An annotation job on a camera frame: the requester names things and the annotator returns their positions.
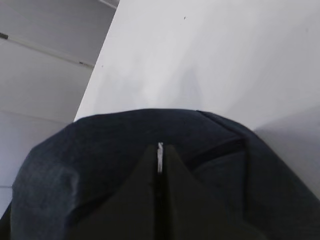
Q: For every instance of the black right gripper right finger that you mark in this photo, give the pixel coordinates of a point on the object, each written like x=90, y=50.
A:
x=190, y=212

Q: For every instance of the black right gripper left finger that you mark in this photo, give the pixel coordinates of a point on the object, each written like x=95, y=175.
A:
x=130, y=214

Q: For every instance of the navy blue lunch bag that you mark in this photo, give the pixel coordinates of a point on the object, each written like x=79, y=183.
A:
x=69, y=175

